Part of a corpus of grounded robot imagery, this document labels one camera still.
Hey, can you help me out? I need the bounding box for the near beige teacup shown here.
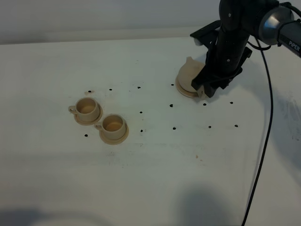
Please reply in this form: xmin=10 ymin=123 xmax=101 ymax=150
xmin=94 ymin=114 xmax=127 ymax=141

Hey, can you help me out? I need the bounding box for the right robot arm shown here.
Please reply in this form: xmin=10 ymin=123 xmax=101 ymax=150
xmin=190 ymin=0 xmax=301 ymax=97

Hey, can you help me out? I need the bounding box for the far beige cup saucer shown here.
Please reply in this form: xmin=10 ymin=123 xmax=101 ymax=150
xmin=73 ymin=104 xmax=103 ymax=126

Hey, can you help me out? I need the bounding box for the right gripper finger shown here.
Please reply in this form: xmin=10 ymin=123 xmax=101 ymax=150
xmin=191 ymin=68 xmax=208 ymax=90
xmin=204 ymin=83 xmax=220 ymax=98

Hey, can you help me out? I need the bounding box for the beige brown teapot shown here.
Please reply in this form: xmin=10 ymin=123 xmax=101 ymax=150
xmin=176 ymin=56 xmax=207 ymax=99

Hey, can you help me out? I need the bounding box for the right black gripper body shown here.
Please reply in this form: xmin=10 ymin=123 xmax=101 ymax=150
xmin=190 ymin=20 xmax=252 ymax=86

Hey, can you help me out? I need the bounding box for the near beige cup saucer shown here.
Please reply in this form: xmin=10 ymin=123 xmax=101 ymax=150
xmin=99 ymin=122 xmax=129 ymax=145

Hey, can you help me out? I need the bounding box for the far beige teacup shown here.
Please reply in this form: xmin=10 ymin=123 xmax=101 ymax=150
xmin=68 ymin=97 xmax=98 ymax=115

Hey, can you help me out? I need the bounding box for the beige cup saucer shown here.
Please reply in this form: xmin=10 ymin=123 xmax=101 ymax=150
xmin=73 ymin=104 xmax=103 ymax=126
xmin=99 ymin=122 xmax=129 ymax=145

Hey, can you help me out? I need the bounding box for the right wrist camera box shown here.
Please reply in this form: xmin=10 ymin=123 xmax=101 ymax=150
xmin=194 ymin=38 xmax=204 ymax=46

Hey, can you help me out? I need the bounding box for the round beige teapot saucer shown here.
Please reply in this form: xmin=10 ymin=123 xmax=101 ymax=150
xmin=175 ymin=78 xmax=199 ymax=98

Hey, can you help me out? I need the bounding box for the beige teacup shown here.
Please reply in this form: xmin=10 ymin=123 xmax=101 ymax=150
xmin=94 ymin=114 xmax=127 ymax=141
xmin=68 ymin=97 xmax=98 ymax=115

